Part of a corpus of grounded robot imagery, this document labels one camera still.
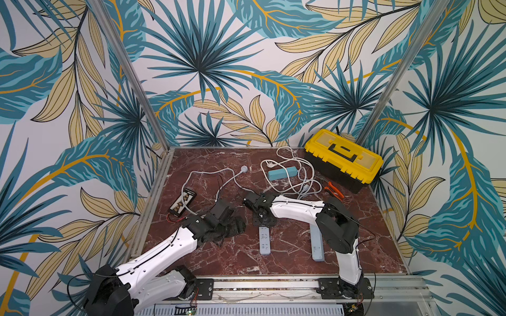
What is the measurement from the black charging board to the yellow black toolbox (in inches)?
25.2

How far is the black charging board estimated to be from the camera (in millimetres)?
942

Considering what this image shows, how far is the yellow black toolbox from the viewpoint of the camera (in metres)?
0.92
